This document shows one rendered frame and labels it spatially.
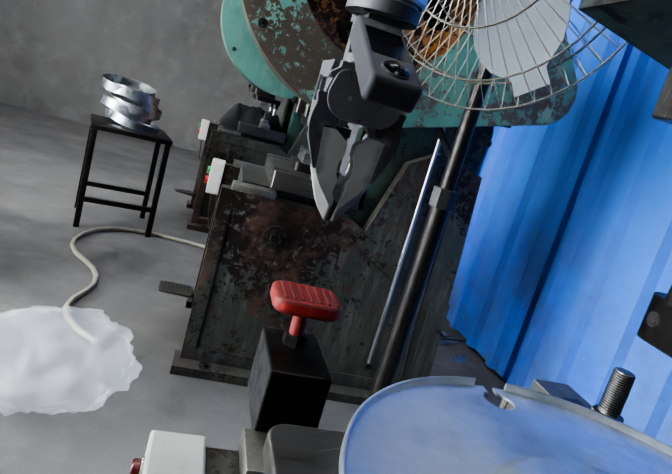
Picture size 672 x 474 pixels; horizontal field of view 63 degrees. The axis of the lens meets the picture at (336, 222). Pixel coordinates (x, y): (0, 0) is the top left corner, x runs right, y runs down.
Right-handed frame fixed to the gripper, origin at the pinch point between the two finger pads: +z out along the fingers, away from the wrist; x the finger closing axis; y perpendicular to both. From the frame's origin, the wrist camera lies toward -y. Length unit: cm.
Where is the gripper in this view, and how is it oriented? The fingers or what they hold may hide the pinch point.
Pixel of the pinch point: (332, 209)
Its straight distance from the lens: 54.2
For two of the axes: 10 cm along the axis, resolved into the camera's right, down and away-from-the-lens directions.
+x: -9.4, -2.2, -2.6
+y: -2.0, -2.6, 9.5
